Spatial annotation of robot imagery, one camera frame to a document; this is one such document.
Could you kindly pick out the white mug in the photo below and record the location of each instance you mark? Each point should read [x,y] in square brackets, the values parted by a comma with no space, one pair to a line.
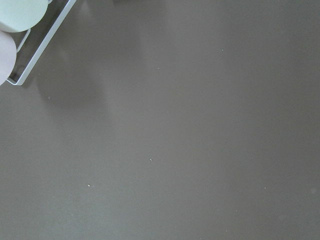
[21,15]

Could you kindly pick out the white wire mug rack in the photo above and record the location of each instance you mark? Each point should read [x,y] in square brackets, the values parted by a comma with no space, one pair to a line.
[31,43]

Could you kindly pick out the pink mug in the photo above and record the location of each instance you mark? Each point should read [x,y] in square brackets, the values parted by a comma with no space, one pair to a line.
[8,55]

